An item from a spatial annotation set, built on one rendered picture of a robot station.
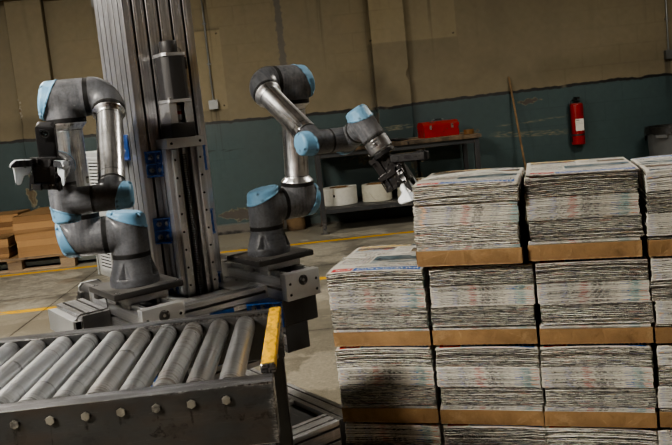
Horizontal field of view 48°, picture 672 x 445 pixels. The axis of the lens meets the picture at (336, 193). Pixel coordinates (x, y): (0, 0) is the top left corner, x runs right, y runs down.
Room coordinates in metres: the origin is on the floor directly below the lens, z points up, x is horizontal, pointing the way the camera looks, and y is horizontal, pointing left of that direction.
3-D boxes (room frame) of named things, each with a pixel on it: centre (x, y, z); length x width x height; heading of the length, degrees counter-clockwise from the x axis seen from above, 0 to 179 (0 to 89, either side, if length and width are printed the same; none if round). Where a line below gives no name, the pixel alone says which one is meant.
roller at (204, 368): (1.63, 0.32, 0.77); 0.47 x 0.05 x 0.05; 2
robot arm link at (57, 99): (2.30, 0.79, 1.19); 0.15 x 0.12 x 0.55; 101
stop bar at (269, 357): (1.62, 0.17, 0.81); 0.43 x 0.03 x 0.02; 2
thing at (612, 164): (2.12, -0.69, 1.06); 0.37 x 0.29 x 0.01; 164
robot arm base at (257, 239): (2.61, 0.25, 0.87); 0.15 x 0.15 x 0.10
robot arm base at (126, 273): (2.32, 0.65, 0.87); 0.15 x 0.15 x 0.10
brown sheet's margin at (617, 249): (2.12, -0.68, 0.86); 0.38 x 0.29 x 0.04; 164
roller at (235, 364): (1.63, 0.25, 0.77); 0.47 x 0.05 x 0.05; 2
